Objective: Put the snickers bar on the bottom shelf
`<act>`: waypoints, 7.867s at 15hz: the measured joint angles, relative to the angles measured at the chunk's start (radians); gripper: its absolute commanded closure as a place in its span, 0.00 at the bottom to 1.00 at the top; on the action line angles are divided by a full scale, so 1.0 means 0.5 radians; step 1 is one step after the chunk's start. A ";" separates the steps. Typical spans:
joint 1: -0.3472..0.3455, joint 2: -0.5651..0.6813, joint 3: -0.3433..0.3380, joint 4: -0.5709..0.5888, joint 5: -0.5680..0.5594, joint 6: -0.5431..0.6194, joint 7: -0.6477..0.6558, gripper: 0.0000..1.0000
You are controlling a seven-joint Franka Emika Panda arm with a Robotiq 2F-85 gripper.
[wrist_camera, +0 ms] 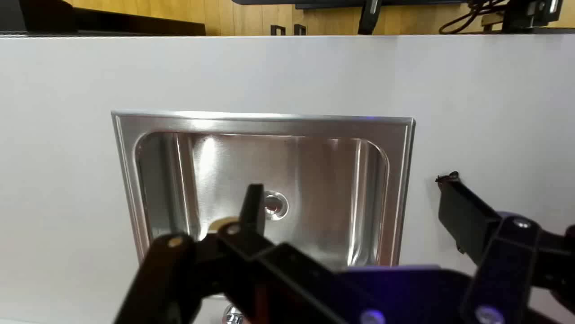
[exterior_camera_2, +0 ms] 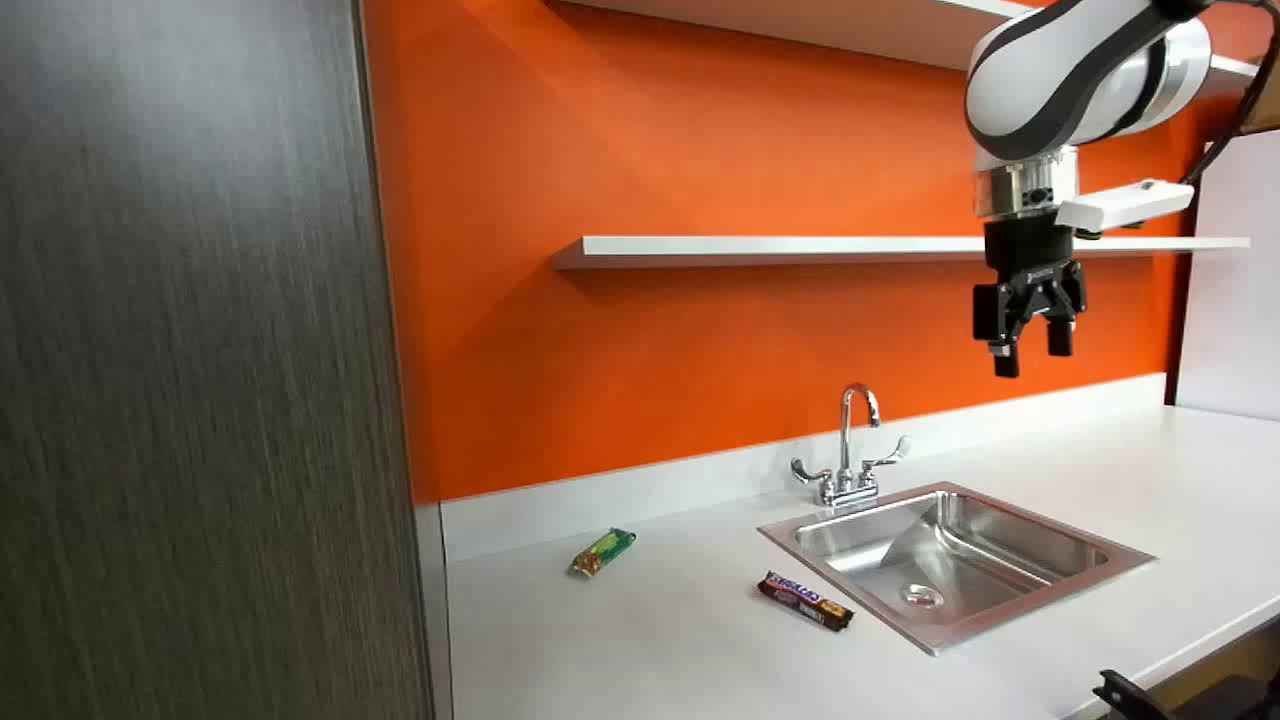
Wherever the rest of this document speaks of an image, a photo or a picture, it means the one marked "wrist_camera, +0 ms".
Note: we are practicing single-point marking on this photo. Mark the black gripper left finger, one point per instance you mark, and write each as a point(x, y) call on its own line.
point(252, 282)

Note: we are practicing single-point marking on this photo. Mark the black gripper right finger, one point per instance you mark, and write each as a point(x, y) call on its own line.
point(509, 259)

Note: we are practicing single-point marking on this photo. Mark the chrome faucet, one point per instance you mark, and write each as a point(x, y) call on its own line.
point(230, 314)

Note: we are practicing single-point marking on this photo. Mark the round sink drain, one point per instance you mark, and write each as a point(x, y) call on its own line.
point(277, 205)

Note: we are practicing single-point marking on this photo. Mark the stainless steel sink basin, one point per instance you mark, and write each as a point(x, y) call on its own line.
point(335, 174)

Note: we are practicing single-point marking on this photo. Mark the black desk device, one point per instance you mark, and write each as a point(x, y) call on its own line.
point(530, 14)

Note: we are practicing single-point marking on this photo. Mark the dark desk furniture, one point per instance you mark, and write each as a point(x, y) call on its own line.
point(36, 16)

